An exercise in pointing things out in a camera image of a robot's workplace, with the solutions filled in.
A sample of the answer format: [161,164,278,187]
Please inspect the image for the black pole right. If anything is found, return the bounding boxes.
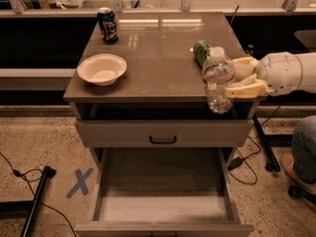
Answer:
[253,115,280,172]

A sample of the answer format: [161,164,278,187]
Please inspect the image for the black cable left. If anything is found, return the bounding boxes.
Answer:
[0,151,78,237]

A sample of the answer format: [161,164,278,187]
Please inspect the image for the blue soda can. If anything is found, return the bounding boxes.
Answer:
[98,7,119,43]

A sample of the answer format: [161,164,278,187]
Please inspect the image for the tan shoe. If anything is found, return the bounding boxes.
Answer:
[280,153,316,196]

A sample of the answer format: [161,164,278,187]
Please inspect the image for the white paper bowl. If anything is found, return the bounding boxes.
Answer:
[77,53,126,86]

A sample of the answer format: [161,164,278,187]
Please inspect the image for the black power adapter cable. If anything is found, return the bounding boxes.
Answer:
[227,104,282,186]

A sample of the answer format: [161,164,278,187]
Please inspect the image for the closed upper drawer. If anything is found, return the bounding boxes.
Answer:
[76,119,253,148]

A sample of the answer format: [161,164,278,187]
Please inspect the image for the grey drawer cabinet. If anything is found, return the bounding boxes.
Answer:
[64,12,260,161]

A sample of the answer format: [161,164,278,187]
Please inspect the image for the blue tape cross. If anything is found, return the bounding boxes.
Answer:
[66,168,94,198]

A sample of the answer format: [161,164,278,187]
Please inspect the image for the black pole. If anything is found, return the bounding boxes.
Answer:
[253,115,280,172]
[20,166,56,237]

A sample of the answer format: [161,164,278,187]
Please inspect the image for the person leg in jeans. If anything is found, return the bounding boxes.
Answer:
[291,116,316,184]

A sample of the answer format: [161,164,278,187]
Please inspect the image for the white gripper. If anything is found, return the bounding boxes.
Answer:
[224,52,302,99]

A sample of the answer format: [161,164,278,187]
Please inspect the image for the green soda can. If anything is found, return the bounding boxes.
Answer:
[194,40,211,67]

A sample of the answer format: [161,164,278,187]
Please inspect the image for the black drawer handle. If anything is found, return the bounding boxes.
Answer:
[149,136,177,144]

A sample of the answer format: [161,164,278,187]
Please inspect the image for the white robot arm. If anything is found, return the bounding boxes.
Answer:
[225,52,316,99]

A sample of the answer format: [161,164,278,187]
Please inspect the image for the black pole left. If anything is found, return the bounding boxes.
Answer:
[20,166,56,237]

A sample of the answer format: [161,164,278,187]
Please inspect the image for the open lower drawer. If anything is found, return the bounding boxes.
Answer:
[75,148,254,237]

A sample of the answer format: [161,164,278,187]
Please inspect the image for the clear plastic water bottle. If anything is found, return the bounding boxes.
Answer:
[202,46,235,115]

